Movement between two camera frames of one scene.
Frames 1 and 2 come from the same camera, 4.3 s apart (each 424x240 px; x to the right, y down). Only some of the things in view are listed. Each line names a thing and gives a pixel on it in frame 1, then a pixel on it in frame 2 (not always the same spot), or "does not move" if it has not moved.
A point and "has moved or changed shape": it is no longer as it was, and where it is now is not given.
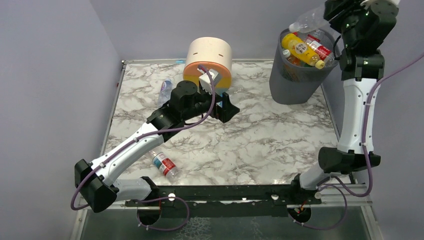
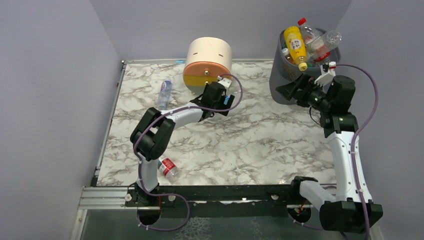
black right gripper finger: (333, 8) to (289, 90)
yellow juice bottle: (299, 48) has moved or changed shape
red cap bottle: (164, 164) does not move
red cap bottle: (322, 54) to (309, 34)
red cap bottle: (316, 35) to (322, 58)
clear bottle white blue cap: (310, 22) to (322, 45)
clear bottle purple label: (165, 92) does not move
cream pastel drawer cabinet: (212, 53) does not move
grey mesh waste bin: (291, 84) does not move
